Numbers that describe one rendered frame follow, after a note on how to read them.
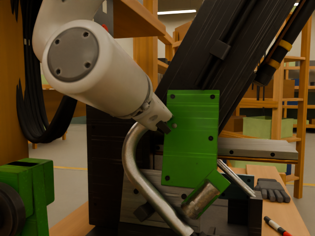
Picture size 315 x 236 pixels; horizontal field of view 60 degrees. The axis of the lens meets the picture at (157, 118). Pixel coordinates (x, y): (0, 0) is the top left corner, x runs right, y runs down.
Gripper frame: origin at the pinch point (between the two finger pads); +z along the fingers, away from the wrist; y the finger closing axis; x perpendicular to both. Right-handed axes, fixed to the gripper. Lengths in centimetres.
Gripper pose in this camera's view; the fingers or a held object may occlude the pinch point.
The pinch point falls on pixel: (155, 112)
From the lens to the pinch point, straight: 58.2
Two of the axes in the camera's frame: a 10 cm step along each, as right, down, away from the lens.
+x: -7.4, 6.6, 0.8
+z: 2.6, 1.8, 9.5
